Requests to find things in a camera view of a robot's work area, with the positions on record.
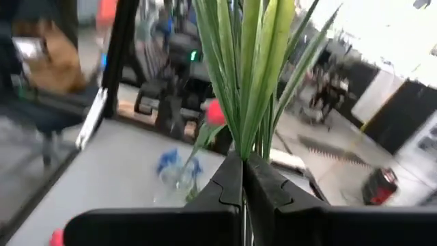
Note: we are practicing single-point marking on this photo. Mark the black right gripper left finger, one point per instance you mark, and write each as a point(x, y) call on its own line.
point(153, 227)

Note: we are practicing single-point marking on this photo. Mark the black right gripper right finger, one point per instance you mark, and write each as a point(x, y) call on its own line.
point(341, 227)

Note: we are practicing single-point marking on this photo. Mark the red artificial tulip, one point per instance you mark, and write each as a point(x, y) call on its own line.
point(57, 238)

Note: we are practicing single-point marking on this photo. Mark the red tulips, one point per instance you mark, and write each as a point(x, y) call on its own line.
point(215, 112)

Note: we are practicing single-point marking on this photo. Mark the purple artificial flower bunch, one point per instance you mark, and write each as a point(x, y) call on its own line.
point(252, 85)

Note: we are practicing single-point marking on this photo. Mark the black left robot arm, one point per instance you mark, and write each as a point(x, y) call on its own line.
point(177, 102)

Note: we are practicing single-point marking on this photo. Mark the wide cut-glass vase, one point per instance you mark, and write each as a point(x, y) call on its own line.
point(177, 187)

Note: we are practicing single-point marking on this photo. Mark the red and black device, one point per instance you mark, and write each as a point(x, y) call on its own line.
point(379, 186)

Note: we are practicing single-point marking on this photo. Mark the black mat with striped edge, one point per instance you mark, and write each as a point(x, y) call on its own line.
point(327, 152)

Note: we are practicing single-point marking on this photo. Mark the black table frame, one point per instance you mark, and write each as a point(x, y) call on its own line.
point(119, 51)

